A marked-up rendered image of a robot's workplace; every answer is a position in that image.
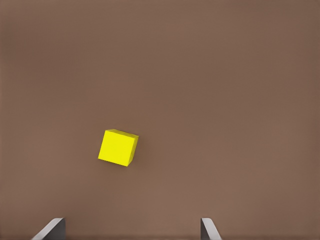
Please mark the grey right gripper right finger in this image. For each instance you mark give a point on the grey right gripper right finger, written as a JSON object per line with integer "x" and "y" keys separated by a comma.
{"x": 208, "y": 231}

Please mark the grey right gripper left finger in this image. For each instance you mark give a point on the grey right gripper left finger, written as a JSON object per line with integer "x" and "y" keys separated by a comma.
{"x": 53, "y": 231}

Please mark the yellow cube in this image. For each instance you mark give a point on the yellow cube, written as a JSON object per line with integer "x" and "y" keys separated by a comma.
{"x": 117, "y": 148}

